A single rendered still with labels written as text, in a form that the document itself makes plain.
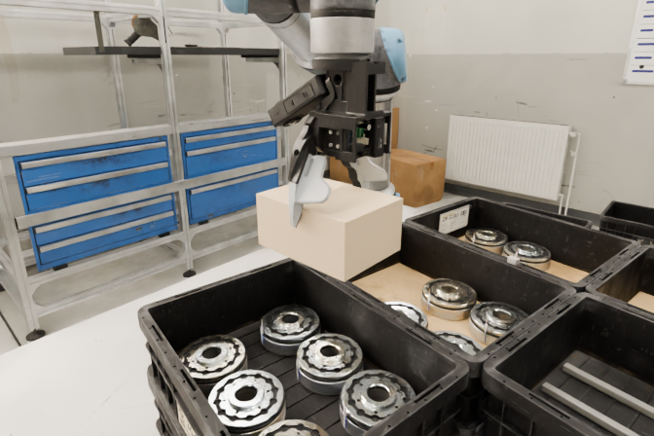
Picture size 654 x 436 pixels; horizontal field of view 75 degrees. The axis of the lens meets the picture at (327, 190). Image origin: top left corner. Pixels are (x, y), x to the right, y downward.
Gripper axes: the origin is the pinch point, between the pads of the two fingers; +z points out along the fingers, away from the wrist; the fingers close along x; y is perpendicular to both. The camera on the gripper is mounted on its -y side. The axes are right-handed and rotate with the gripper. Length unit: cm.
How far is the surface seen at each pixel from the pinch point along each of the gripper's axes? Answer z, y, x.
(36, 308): 95, -185, -4
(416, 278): 26.8, -5.2, 34.7
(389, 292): 26.8, -6.2, 26.0
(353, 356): 23.8, 3.0, 2.6
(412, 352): 19.3, 11.9, 4.5
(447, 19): -51, -165, 342
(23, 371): 40, -55, -30
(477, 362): 16.6, 20.6, 5.4
